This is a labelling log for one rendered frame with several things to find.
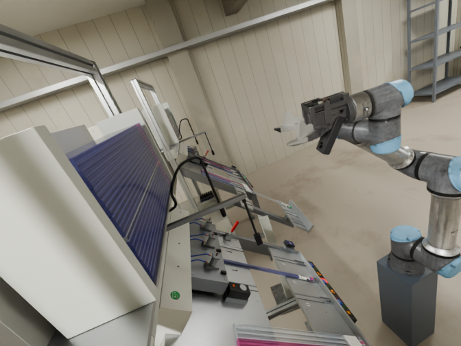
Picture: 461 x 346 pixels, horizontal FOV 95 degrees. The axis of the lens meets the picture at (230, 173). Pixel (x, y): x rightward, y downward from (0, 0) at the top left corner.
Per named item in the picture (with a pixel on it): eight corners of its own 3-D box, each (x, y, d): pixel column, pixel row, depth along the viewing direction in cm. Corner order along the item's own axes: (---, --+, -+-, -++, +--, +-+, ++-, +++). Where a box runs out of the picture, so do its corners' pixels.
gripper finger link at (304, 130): (282, 128, 53) (304, 114, 57) (287, 149, 56) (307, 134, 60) (293, 128, 51) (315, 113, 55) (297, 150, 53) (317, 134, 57)
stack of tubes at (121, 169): (171, 183, 89) (139, 121, 79) (154, 281, 41) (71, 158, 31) (142, 194, 88) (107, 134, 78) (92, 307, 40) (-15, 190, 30)
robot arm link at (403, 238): (401, 238, 114) (400, 218, 109) (431, 253, 101) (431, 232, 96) (384, 248, 111) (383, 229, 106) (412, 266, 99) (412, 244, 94)
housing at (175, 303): (178, 236, 99) (188, 211, 96) (173, 351, 54) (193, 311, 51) (161, 232, 97) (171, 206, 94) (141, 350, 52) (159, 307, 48)
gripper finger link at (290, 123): (274, 112, 68) (303, 107, 63) (278, 129, 71) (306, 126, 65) (270, 115, 66) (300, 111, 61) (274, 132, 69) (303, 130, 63)
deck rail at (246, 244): (293, 259, 121) (298, 250, 120) (294, 261, 120) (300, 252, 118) (171, 230, 100) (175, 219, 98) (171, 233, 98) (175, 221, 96)
